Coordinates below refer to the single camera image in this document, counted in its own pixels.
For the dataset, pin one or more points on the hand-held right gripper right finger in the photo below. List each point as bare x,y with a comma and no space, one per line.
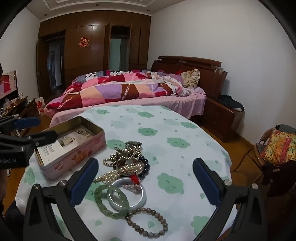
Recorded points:
206,184

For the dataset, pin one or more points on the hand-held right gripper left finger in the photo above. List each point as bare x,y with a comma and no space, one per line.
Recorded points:
83,184

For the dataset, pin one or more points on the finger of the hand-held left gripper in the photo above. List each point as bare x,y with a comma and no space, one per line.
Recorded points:
46,136
26,122

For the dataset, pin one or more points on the pink tin box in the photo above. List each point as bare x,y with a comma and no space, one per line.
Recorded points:
76,160

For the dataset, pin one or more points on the white jade bangle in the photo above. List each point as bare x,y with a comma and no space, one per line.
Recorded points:
141,199

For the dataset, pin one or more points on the metal wrist watch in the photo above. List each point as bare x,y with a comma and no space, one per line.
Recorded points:
133,144

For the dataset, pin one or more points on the dark wooden cabinet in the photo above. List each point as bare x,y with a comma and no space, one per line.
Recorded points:
27,109

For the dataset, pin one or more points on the white instruction sheet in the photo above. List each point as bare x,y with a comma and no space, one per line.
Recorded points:
49,151

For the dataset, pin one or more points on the white and red bag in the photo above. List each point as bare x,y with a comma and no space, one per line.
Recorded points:
39,105

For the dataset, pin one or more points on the printed paper leaflet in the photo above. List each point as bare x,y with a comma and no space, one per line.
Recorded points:
74,136

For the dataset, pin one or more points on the television with cloth cover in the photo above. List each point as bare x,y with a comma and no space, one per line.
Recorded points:
8,82

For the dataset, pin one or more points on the wicker chair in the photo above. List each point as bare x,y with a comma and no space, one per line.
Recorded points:
256,153

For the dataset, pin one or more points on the wooden nightstand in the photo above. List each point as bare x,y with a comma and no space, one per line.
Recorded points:
219,120

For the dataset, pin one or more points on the dark red garment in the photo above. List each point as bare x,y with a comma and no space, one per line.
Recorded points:
279,178

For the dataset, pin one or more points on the black white printed blanket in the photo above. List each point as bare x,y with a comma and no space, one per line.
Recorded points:
92,75

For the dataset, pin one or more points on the patchwork quilt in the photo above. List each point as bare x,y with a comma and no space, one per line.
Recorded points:
111,91

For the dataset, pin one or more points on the colourful patterned cushion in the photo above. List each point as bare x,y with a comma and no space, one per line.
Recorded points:
281,146

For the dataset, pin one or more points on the dark clothes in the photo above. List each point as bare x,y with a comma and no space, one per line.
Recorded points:
231,102

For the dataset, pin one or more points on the bed with pink sheet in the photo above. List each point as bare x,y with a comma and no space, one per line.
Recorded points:
161,103

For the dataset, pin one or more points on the brown wooden wardrobe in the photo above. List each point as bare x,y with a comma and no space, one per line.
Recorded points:
92,55

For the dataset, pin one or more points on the red paper decoration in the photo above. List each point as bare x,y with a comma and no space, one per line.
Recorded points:
83,42

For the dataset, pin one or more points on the black bag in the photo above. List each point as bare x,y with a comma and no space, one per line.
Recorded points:
286,128

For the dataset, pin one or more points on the floral pillow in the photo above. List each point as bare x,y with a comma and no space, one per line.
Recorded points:
190,77

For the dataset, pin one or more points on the wooden headboard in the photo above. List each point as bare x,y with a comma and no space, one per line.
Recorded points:
208,74

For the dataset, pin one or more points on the red cloth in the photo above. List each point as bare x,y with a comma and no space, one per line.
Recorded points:
178,72

